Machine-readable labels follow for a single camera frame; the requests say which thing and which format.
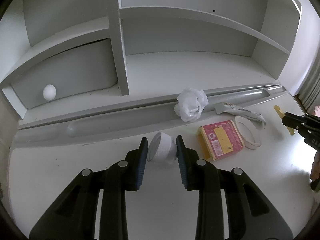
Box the small yellow plastic piece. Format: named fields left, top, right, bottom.
left=273, top=105, right=295, bottom=135

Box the white tape roll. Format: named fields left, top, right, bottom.
left=147, top=132, right=177, bottom=164

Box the person's right hand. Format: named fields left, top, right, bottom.
left=309, top=106, right=320, bottom=193

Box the pink yellow small box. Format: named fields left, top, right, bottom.
left=196, top=120, right=245, bottom=161

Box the flattened white foil wrapper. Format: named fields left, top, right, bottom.
left=214, top=102, right=266, bottom=128

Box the crumpled white tissue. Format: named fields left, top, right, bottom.
left=174, top=88, right=209, bottom=122

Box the grey drawer with white knob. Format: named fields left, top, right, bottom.
left=11, top=38, right=117, bottom=108

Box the white desk hutch shelf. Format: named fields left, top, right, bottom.
left=1, top=0, right=302, bottom=124

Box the white paper ring band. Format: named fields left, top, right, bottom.
left=235, top=115, right=261, bottom=150

